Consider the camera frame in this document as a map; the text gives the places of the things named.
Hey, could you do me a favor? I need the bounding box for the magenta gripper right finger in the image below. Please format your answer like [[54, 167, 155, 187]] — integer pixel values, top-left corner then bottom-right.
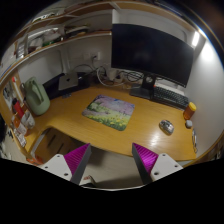
[[132, 143, 182, 185]]

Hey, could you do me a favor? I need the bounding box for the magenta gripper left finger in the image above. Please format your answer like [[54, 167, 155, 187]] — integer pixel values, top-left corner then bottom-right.
[[40, 144, 91, 185]]

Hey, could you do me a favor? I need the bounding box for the grey computer mouse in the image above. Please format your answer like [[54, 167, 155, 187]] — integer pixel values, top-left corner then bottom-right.
[[159, 120, 174, 135]]

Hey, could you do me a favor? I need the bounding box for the floral mouse pad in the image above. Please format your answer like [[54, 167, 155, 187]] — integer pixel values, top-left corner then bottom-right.
[[82, 95, 135, 131]]

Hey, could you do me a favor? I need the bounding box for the wooden drawer cabinet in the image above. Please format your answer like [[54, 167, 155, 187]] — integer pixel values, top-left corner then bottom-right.
[[31, 128, 81, 164]]

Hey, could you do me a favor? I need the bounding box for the small white round object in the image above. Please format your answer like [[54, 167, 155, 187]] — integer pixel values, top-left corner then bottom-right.
[[185, 120, 193, 129]]

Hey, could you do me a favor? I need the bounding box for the orange pill bottle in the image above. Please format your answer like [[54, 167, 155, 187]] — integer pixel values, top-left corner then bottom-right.
[[183, 102, 196, 120]]

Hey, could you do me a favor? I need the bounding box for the black keyboard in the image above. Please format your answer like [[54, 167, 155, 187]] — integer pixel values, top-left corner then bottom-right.
[[153, 87, 189, 109]]

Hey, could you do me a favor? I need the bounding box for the green plastic jug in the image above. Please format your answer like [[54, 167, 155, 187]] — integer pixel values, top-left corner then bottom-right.
[[25, 77, 50, 116]]

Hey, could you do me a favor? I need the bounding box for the silver mini computer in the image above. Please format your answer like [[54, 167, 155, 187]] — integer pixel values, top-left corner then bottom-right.
[[58, 74, 78, 91]]

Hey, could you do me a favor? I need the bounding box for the black computer monitor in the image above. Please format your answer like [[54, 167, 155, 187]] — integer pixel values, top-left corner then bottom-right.
[[110, 23, 195, 101]]

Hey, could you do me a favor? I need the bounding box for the wooden wall shelf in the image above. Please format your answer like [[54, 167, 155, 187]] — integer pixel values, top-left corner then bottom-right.
[[0, 0, 189, 84]]

